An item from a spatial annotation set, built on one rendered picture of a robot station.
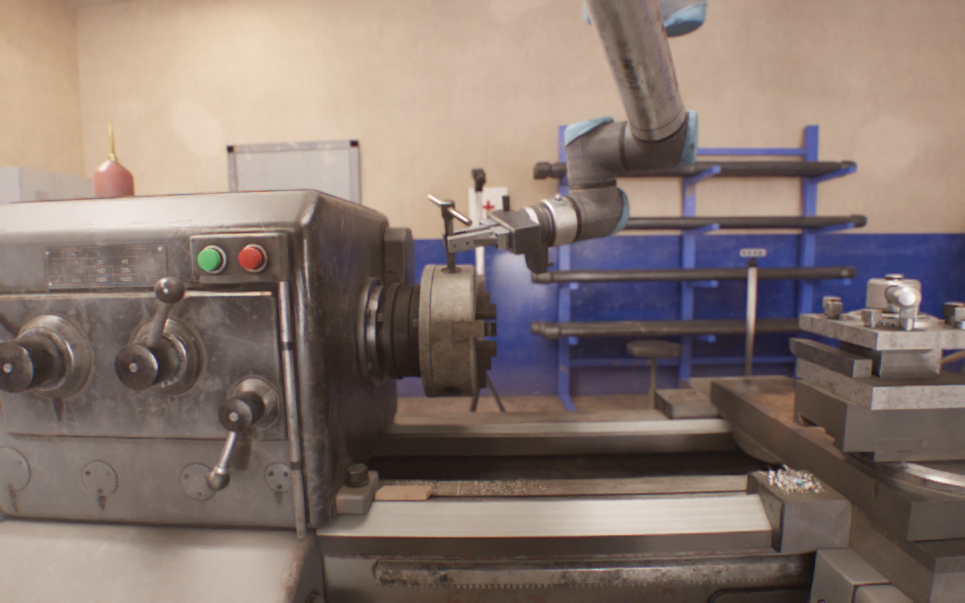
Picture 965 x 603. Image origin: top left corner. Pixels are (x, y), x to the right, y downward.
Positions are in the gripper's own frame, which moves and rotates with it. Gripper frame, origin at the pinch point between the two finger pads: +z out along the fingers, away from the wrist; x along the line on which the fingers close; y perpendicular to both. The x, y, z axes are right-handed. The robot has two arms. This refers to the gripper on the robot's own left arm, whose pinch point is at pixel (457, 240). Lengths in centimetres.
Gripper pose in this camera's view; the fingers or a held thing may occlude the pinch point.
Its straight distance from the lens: 83.6
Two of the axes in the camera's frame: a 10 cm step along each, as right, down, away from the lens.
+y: -0.7, -8.9, -4.4
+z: -9.3, 2.2, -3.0
